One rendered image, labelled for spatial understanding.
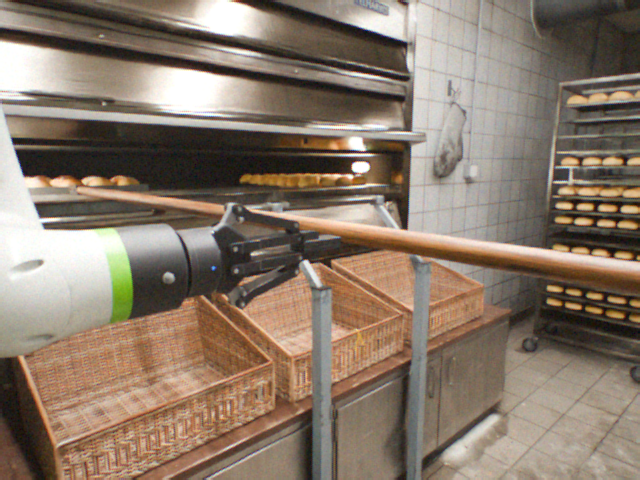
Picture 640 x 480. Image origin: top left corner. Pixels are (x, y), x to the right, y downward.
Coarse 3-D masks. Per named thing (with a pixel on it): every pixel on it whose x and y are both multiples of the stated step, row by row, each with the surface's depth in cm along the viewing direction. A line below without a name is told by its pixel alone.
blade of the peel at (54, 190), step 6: (54, 186) 154; (60, 186) 155; (66, 186) 156; (90, 186) 162; (96, 186) 163; (102, 186) 165; (108, 186) 166; (114, 186) 168; (120, 186) 169; (126, 186) 171; (132, 186) 172; (138, 186) 174; (144, 186) 176; (30, 192) 149; (36, 192) 150; (42, 192) 151; (48, 192) 152; (54, 192) 154; (60, 192) 155; (66, 192) 156
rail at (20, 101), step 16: (0, 96) 101; (112, 112) 118; (128, 112) 120; (144, 112) 123; (160, 112) 126; (176, 112) 129; (320, 128) 167; (336, 128) 173; (352, 128) 179; (368, 128) 186
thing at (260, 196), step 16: (240, 192) 169; (256, 192) 169; (272, 192) 174; (288, 192) 179; (304, 192) 185; (320, 192) 191; (336, 192) 198; (352, 192) 205; (368, 192) 212; (384, 192) 220; (400, 192) 229; (48, 208) 123; (64, 208) 126; (80, 208) 128; (96, 208) 131; (112, 208) 134; (128, 208) 137; (144, 208) 141
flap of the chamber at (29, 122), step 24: (24, 120) 107; (48, 120) 110; (72, 120) 112; (96, 120) 115; (120, 120) 119; (144, 120) 123; (168, 120) 128; (192, 120) 133; (192, 144) 153; (216, 144) 158; (240, 144) 164; (264, 144) 169; (288, 144) 175; (312, 144) 182; (336, 144) 189; (360, 144) 197; (384, 144) 205; (408, 144) 214
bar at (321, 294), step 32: (64, 224) 93; (96, 224) 97; (416, 256) 151; (320, 288) 117; (416, 288) 151; (320, 320) 118; (416, 320) 153; (320, 352) 120; (416, 352) 155; (320, 384) 122; (416, 384) 157; (320, 416) 123; (416, 416) 159; (320, 448) 125; (416, 448) 161
